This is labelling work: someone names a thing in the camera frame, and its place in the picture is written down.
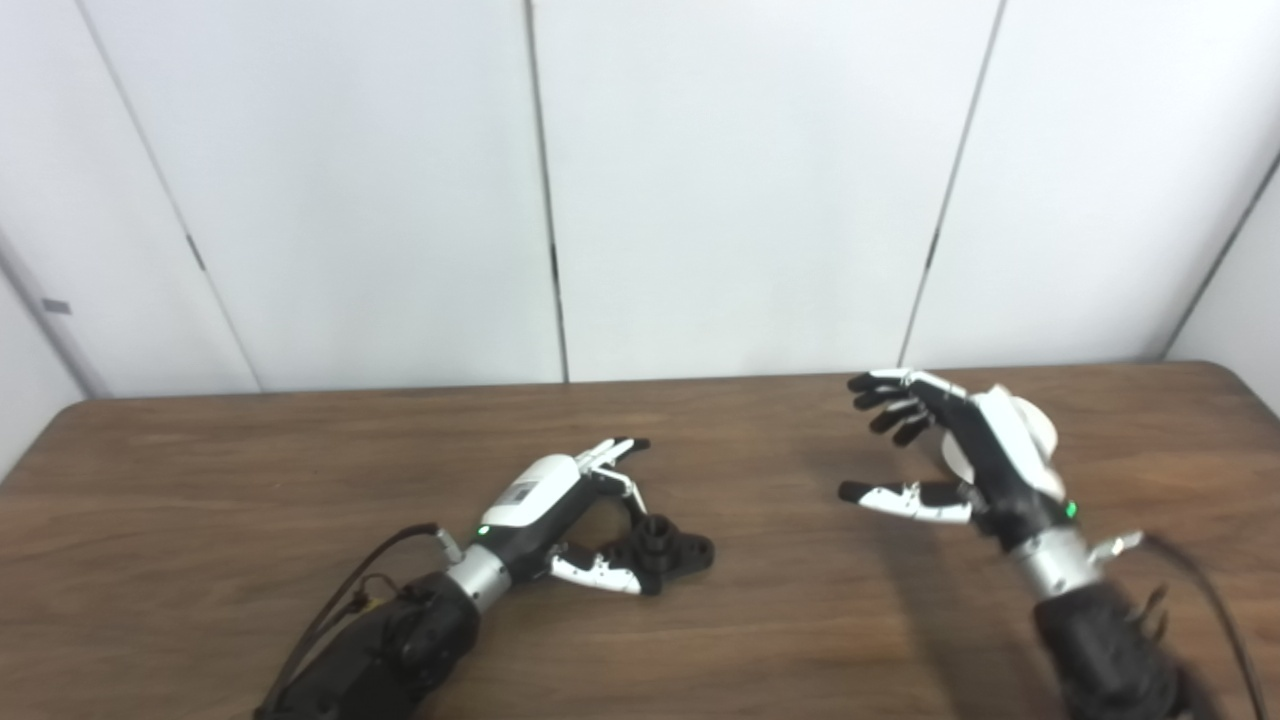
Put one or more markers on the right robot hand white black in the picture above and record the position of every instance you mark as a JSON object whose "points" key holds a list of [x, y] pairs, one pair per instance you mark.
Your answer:
{"points": [[1000, 460]]}

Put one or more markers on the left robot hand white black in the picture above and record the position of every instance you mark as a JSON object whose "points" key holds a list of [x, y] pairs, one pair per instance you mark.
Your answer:
{"points": [[535, 500]]}

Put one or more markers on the round white plastic piece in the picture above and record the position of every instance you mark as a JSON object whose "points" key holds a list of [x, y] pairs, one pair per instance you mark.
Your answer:
{"points": [[1042, 430]]}

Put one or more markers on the black flanged holder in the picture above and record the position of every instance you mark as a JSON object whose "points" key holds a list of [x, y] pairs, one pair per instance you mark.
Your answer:
{"points": [[680, 550]]}

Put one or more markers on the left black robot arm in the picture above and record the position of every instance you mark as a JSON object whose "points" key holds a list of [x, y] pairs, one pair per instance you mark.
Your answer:
{"points": [[400, 650]]}

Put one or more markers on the small grey wall tag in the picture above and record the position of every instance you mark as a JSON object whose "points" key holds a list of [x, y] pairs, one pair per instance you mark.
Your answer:
{"points": [[56, 306]]}

